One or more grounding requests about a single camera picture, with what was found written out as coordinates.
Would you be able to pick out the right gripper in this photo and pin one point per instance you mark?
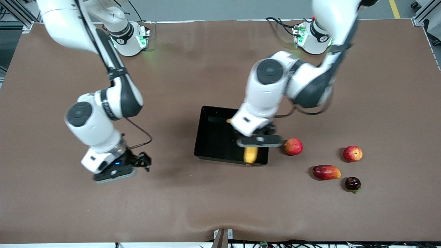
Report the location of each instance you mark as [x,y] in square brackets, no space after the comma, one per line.
[135,159]

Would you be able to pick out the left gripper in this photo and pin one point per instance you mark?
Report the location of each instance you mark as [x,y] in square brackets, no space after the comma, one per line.
[268,130]

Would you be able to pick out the yellow banana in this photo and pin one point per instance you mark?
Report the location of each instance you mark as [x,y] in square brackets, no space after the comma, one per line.
[250,155]

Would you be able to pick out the black plastic box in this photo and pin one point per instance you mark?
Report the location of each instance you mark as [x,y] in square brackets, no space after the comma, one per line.
[213,137]

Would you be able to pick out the red yellow apple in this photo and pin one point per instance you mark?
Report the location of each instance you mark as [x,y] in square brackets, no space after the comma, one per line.
[352,154]

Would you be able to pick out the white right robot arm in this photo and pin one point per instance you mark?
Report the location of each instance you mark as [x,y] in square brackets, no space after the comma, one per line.
[93,127]

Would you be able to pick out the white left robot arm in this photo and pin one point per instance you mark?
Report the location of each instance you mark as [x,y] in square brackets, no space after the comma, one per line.
[310,82]

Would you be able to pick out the red apple left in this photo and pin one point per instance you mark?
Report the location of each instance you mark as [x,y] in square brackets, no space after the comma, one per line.
[294,147]

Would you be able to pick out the red yellow mango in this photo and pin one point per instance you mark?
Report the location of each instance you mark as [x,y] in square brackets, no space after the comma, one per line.
[325,172]

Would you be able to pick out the brown table mat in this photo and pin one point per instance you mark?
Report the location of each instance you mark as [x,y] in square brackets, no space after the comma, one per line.
[206,199]

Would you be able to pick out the metal table edge bracket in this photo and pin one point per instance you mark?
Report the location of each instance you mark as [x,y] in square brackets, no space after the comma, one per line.
[222,239]

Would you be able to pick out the aluminium frame post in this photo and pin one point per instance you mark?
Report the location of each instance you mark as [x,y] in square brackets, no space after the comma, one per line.
[20,13]
[425,12]

